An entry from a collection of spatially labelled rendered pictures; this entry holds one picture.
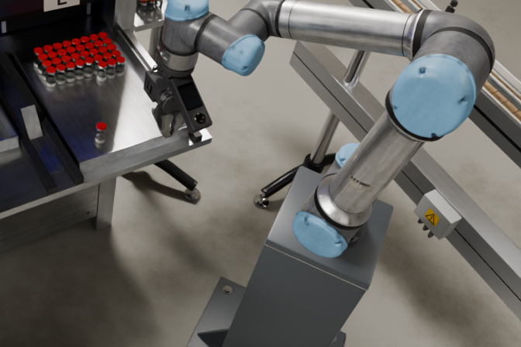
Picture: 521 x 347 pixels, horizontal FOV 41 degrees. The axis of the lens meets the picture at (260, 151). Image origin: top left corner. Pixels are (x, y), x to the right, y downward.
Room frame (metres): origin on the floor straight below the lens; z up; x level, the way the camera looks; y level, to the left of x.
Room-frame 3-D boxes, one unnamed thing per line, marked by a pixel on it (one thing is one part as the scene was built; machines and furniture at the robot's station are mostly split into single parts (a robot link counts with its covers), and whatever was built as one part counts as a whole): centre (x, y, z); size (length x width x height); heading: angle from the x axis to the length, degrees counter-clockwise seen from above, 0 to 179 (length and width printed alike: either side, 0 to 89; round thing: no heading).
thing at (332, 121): (1.82, -0.21, 0.46); 0.09 x 0.09 x 0.77; 49
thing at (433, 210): (1.42, -0.56, 0.50); 0.12 x 0.05 x 0.09; 49
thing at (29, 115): (0.88, 0.43, 0.91); 0.14 x 0.03 x 0.06; 49
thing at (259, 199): (1.82, -0.21, 0.07); 0.50 x 0.08 x 0.14; 139
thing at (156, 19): (1.44, 0.41, 0.87); 0.14 x 0.13 x 0.02; 49
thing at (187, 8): (1.01, 0.21, 1.22); 0.09 x 0.08 x 0.11; 74
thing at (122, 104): (1.06, 0.38, 0.90); 0.34 x 0.26 x 0.04; 49
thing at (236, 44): (1.00, 0.11, 1.22); 0.11 x 0.11 x 0.08; 74
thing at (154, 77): (1.01, 0.22, 1.06); 0.09 x 0.08 x 0.12; 49
